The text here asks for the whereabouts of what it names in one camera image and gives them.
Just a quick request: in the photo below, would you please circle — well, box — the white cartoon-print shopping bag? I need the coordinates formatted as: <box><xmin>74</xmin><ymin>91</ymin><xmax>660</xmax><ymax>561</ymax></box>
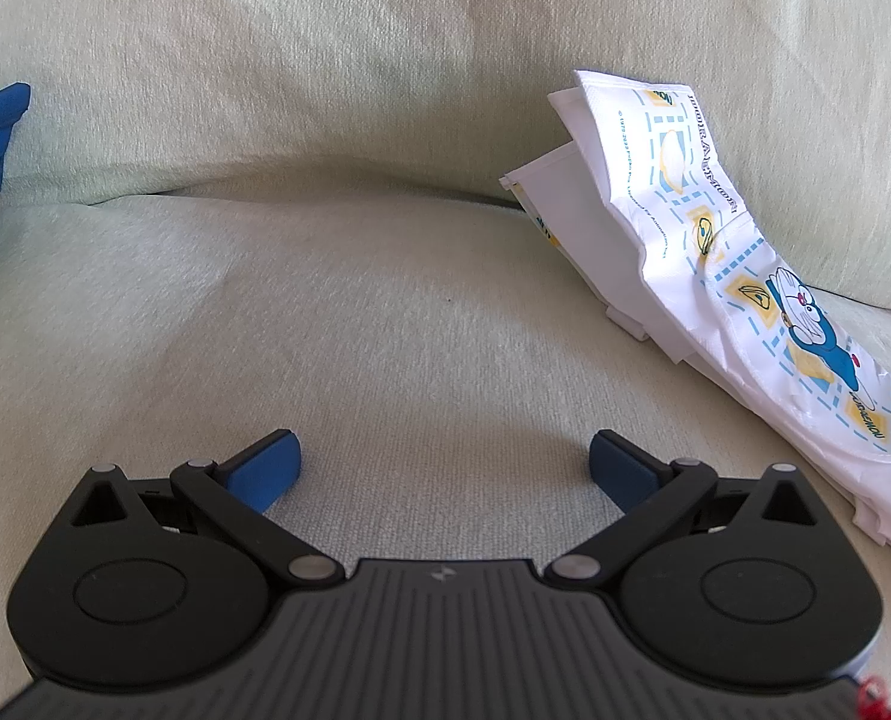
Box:
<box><xmin>546</xmin><ymin>69</ymin><xmax>891</xmax><ymax>477</ymax></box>

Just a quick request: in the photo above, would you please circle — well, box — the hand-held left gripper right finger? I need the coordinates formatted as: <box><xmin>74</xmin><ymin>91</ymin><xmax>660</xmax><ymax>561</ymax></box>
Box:
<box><xmin>542</xmin><ymin>429</ymin><xmax>821</xmax><ymax>590</ymax></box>

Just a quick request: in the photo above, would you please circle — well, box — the light green sofa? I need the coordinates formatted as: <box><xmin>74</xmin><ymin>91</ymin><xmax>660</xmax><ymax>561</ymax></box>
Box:
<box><xmin>0</xmin><ymin>0</ymin><xmax>891</xmax><ymax>720</ymax></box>

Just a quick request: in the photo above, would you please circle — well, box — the white yellow-trim shopping bag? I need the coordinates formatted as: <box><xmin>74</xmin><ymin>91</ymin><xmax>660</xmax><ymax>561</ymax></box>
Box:
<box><xmin>499</xmin><ymin>139</ymin><xmax>891</xmax><ymax>567</ymax></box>

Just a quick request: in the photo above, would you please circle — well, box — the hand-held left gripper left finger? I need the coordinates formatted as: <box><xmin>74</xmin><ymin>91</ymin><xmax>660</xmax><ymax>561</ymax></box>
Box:
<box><xmin>70</xmin><ymin>429</ymin><xmax>345</xmax><ymax>590</ymax></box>

